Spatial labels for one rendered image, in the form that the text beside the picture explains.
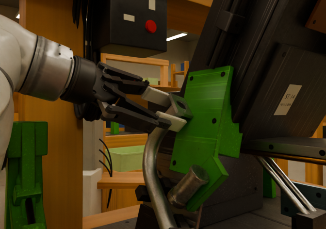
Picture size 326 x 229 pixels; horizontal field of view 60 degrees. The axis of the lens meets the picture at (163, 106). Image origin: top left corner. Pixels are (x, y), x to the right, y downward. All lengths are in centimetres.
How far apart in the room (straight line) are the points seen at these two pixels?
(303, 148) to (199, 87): 22
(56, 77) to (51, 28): 35
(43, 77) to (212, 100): 29
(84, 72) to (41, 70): 6
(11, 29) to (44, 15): 35
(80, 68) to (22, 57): 8
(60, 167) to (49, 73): 38
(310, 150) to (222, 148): 15
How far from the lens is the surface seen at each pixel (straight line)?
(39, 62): 42
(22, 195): 58
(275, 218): 87
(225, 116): 54
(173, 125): 54
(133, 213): 92
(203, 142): 52
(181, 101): 58
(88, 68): 45
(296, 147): 56
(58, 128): 75
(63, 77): 43
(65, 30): 78
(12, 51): 41
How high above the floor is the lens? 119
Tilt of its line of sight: 1 degrees up
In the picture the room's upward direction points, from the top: straight up
